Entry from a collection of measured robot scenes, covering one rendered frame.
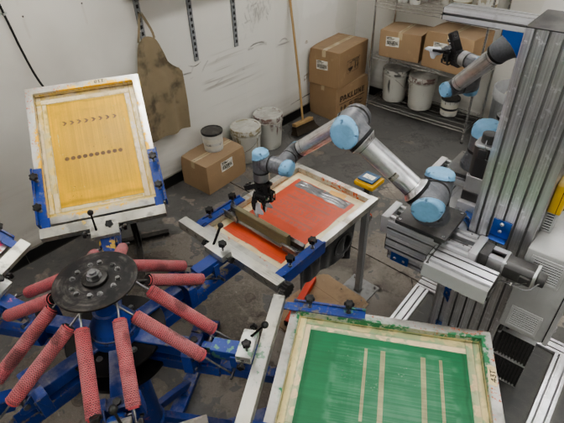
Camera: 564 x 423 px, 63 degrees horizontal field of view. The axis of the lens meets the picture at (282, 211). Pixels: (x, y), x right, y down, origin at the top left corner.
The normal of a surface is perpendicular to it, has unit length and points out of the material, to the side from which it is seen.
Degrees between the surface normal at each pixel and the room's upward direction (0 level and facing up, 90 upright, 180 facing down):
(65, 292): 0
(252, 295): 0
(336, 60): 89
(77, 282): 0
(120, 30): 90
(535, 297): 90
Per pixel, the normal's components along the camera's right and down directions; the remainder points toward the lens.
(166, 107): 0.30, 0.58
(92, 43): 0.74, 0.40
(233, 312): -0.03, -0.79
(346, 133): -0.55, 0.46
